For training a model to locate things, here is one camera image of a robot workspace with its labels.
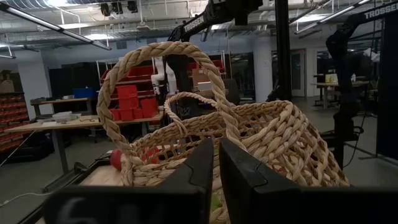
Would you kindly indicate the wooden workbench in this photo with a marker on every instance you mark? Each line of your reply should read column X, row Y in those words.
column 62, row 125

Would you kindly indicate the long ceiling light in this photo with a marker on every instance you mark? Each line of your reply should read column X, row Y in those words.
column 56, row 28
column 332, row 14

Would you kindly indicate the red bin wall rack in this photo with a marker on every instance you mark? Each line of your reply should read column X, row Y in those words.
column 12, row 118

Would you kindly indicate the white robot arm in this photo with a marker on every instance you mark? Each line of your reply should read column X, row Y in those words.
column 160, row 76

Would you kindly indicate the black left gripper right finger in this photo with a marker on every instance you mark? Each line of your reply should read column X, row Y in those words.
column 280, row 205

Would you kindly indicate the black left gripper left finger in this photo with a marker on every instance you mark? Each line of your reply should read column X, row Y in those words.
column 174, row 202

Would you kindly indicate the blue storage bin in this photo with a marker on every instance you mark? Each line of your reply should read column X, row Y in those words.
column 84, row 92

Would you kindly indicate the wooden table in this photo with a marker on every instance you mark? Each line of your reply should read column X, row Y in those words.
column 335, row 84

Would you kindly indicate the dark red apple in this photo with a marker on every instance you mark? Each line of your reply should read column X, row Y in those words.
column 116, row 159

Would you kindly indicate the black vertical gantry post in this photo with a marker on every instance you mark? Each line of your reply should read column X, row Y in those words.
column 283, row 46

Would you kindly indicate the black office chair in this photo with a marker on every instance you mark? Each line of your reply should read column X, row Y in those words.
column 231, row 91

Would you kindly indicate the red storage bin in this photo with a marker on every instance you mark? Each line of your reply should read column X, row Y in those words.
column 115, row 114
column 127, row 96
column 149, row 107
column 126, row 114

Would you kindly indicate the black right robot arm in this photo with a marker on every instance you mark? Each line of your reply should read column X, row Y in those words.
column 192, row 25

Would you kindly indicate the black aluminium table frame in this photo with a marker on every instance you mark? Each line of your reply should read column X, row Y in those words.
column 90, row 168

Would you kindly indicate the background black robot arm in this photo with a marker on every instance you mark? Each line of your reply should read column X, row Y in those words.
column 342, row 77

